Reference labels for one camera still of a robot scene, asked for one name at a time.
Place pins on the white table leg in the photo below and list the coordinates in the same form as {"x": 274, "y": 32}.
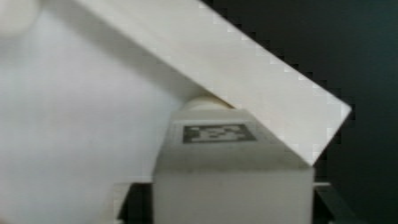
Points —
{"x": 232, "y": 179}

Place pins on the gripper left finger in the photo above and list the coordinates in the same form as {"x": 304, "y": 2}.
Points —
{"x": 136, "y": 212}

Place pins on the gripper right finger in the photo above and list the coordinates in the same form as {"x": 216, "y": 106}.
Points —
{"x": 331, "y": 210}

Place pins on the white square tabletop part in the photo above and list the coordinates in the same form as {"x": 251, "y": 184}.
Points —
{"x": 107, "y": 61}

